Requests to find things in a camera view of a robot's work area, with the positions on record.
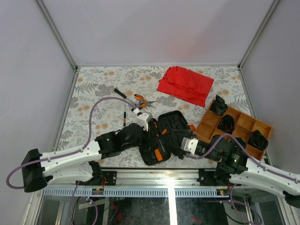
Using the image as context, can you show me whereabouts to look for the small orange black screwdriver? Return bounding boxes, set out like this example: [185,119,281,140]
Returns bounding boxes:
[123,106,127,127]

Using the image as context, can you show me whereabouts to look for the black plastic tool case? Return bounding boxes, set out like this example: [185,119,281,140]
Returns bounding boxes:
[139,111,195,166]

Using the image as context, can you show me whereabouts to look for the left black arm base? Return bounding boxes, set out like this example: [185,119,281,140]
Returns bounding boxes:
[88,161,117,187]

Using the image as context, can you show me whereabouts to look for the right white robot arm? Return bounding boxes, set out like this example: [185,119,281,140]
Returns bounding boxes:
[180,133,300,208]

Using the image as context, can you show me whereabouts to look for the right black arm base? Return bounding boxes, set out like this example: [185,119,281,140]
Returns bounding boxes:
[197,168,229,187]

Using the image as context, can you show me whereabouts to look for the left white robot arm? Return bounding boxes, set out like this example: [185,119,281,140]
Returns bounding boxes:
[21,123,148,193]

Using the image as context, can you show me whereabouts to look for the orange black pliers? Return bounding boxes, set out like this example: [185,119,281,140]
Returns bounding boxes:
[134,94,156,109]

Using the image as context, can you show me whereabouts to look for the red folded cloth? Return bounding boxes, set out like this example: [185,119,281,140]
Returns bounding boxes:
[157,66,214,107]

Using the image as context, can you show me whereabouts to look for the wooden compartment tray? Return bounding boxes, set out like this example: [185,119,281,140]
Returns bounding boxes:
[195,99,273,160]

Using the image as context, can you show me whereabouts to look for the black tape roll right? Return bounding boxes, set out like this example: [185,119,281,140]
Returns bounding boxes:
[247,130,269,151]

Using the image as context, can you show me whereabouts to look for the black handled hammer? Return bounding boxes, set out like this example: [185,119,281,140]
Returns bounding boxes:
[114,88,138,109]

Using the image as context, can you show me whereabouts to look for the aluminium front rail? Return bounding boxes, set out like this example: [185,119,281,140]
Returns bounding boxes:
[43,168,229,198]

